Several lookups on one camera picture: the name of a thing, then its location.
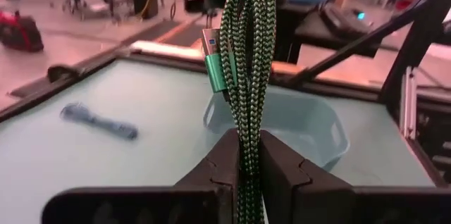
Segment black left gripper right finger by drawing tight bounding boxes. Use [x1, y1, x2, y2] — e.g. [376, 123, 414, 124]
[259, 129, 451, 224]

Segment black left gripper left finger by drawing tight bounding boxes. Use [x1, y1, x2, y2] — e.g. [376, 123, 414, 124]
[41, 127, 241, 224]

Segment green braided USB cable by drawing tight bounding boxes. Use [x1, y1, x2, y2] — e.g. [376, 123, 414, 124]
[202, 0, 278, 224]

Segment teal table mat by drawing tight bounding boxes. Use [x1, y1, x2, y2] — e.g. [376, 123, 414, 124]
[0, 58, 436, 224]

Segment black box on floor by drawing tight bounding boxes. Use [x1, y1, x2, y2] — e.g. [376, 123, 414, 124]
[132, 0, 159, 20]

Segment red and black bag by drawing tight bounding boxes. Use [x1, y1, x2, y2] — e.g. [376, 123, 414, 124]
[0, 9, 45, 53]

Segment dark blue coiled cable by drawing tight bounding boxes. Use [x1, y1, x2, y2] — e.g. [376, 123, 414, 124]
[59, 102, 139, 141]

